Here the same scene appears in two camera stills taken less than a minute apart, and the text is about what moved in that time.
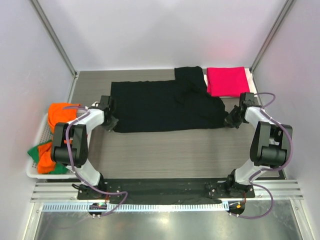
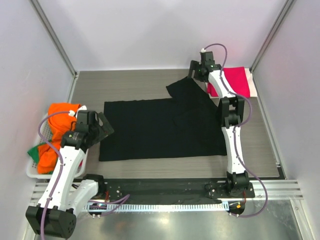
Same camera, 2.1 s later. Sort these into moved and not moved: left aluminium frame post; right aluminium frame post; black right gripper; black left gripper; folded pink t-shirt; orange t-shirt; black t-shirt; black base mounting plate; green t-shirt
Moved: black t-shirt; black right gripper; black left gripper
Not moved: orange t-shirt; left aluminium frame post; black base mounting plate; green t-shirt; right aluminium frame post; folded pink t-shirt
